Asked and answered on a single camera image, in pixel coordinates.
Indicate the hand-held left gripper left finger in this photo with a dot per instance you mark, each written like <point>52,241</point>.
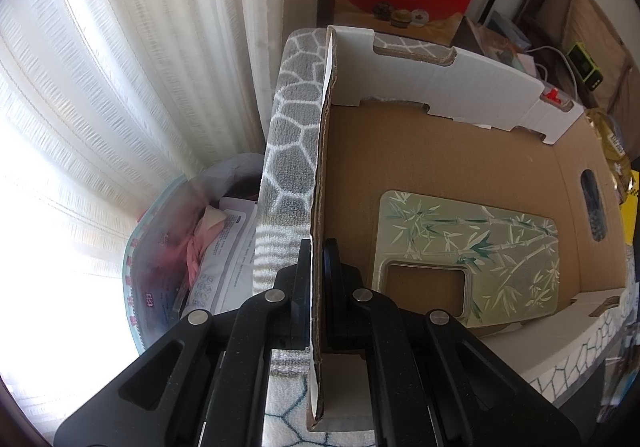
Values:
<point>301,292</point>

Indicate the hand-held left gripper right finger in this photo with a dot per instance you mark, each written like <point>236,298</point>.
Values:
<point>331,292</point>

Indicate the white printed packet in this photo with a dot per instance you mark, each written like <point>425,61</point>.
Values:
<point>232,257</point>

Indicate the pink cloth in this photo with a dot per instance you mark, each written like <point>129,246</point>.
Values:
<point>200,247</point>

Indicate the clear zip bag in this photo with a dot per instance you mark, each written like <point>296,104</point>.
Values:
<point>155,267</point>

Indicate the grey white patterned mat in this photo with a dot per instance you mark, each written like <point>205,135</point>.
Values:
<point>295,127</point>

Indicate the white sheer curtain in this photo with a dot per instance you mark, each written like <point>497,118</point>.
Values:
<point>125,52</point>

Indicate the gold snack packet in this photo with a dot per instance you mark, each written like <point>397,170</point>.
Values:
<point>612,142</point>

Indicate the green electronic device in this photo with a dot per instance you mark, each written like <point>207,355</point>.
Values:
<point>586,64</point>

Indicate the large brown cardboard box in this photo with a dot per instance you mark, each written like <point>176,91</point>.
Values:
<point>595,12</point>

